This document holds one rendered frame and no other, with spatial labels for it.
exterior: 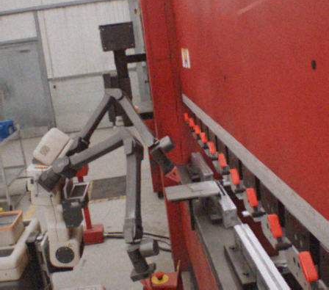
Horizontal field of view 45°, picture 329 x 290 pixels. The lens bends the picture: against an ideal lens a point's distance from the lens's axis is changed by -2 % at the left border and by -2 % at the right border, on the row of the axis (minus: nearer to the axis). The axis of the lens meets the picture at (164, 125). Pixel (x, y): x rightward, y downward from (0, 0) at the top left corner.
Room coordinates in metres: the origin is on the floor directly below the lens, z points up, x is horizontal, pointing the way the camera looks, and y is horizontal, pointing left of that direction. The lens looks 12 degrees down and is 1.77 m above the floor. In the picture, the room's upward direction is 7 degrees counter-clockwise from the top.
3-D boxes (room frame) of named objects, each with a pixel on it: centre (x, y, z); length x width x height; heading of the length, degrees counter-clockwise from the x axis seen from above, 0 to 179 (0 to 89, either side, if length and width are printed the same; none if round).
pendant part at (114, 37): (3.26, 0.29, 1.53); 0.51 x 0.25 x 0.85; 8
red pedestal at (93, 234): (3.63, 0.83, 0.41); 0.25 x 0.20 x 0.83; 94
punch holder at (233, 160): (1.47, -0.28, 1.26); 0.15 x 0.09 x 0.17; 4
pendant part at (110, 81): (3.20, 0.37, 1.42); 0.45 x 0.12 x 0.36; 8
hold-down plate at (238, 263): (1.43, -0.22, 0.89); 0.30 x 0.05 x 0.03; 4
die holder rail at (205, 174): (2.59, -0.21, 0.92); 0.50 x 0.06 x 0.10; 4
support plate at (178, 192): (2.03, -0.10, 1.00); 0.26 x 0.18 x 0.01; 94
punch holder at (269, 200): (1.07, -0.30, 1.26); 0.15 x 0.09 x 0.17; 4
